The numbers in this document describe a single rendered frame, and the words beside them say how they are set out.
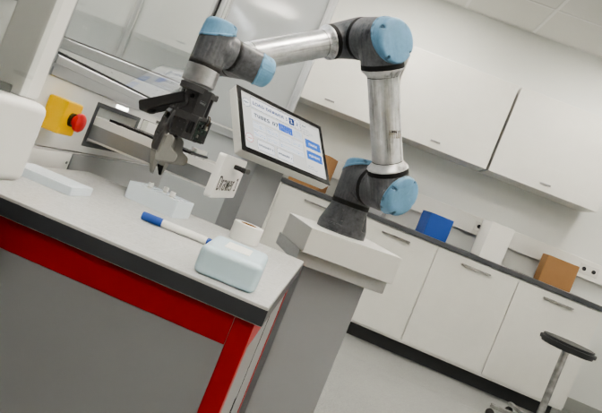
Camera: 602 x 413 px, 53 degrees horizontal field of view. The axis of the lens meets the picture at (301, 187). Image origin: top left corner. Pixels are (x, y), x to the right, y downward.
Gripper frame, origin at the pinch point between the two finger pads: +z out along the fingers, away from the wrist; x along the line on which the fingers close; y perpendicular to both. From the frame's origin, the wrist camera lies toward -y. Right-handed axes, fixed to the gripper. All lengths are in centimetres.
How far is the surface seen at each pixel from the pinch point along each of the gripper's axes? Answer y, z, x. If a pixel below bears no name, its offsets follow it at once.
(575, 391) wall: 200, 67, 428
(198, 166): 4.0, -3.3, 12.3
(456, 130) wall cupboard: 35, -91, 363
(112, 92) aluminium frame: -23.9, -11.9, 10.2
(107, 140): -18.7, -0.8, 8.0
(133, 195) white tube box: -0.5, 7.3, -3.1
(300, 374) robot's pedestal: 40, 43, 52
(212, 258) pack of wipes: 35, 6, -40
